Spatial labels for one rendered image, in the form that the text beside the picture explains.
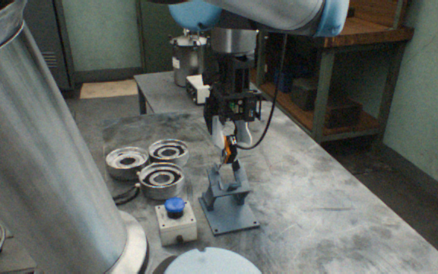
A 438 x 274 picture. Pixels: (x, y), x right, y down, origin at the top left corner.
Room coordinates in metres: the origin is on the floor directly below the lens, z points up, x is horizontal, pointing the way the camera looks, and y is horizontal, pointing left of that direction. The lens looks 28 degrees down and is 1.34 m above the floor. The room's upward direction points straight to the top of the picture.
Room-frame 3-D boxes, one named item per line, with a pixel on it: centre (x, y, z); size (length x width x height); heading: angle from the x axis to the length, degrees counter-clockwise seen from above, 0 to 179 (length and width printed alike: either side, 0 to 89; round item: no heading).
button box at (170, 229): (0.60, 0.08, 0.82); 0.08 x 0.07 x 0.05; 16
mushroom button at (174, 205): (0.60, 0.08, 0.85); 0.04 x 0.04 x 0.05
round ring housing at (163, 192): (0.75, 0.13, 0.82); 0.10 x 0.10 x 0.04
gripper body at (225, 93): (0.64, -0.03, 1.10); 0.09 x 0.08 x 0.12; 17
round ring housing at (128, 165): (0.83, 0.22, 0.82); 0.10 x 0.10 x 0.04
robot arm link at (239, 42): (0.65, -0.03, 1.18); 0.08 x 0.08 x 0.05
